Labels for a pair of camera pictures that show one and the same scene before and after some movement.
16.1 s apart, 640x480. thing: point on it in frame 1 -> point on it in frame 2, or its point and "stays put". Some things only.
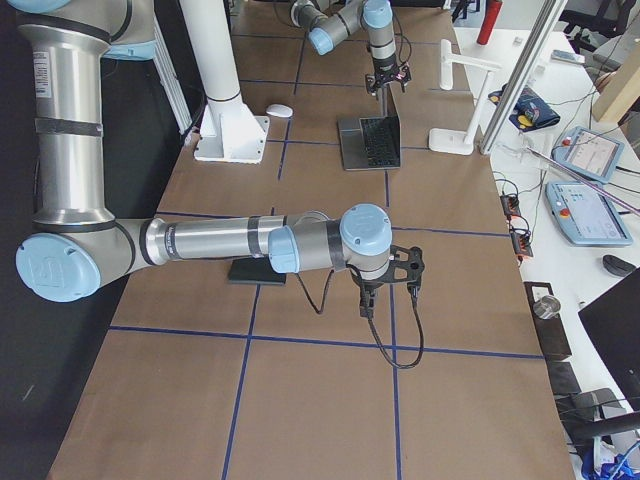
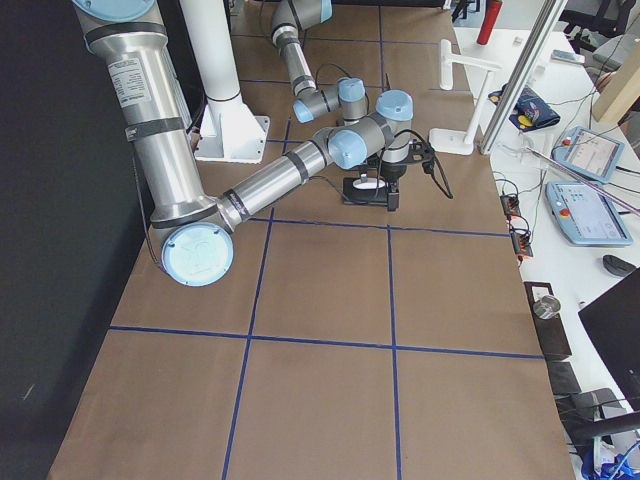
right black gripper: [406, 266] -> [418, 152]
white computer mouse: [279, 110] -> [370, 184]
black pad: [257, 270] -> [354, 195]
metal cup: [546, 307] stays put
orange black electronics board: [521, 239] stays put
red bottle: [490, 18] stays put
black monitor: [611, 327] stays put
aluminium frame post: [550, 16] stays put
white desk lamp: [455, 141] stays put
